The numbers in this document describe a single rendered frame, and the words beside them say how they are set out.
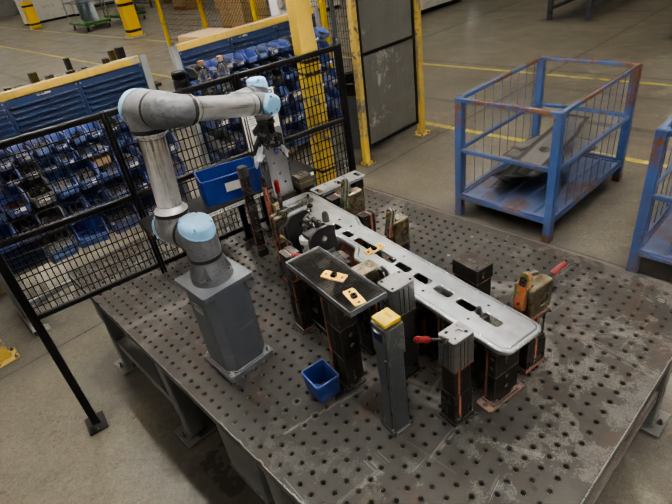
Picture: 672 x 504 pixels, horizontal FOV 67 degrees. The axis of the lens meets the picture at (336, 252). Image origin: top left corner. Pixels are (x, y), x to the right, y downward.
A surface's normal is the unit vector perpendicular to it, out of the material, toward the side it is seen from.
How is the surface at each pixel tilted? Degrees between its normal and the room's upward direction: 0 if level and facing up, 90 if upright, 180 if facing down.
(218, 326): 90
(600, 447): 0
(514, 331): 0
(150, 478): 0
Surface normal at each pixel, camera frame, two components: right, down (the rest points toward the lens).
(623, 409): -0.14, -0.83
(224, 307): 0.69, 0.31
